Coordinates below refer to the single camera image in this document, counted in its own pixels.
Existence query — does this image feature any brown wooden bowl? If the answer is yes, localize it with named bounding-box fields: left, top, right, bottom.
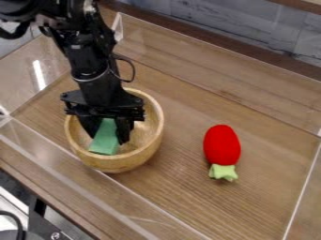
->
left=64, top=87, right=164, bottom=173

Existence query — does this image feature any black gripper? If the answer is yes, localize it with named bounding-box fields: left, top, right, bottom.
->
left=60, top=71, right=144, bottom=144

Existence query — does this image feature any clear acrylic enclosure wall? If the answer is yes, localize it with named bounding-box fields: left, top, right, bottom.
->
left=0, top=14, right=321, bottom=240

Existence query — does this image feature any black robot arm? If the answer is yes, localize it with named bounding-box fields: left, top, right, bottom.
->
left=0, top=0, right=144, bottom=143

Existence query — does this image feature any black cable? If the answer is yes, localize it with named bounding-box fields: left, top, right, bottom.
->
left=109, top=53, right=138, bottom=84

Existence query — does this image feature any red plush strawberry toy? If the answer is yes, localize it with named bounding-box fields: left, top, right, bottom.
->
left=203, top=125, right=241, bottom=182

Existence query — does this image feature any black metal table frame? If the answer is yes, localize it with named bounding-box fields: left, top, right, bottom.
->
left=28, top=195, right=84, bottom=240

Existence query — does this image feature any green foam block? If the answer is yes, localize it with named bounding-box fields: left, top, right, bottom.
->
left=89, top=118, right=119, bottom=156

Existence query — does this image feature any clear acrylic corner bracket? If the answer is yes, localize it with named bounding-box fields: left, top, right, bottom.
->
left=111, top=12, right=124, bottom=41

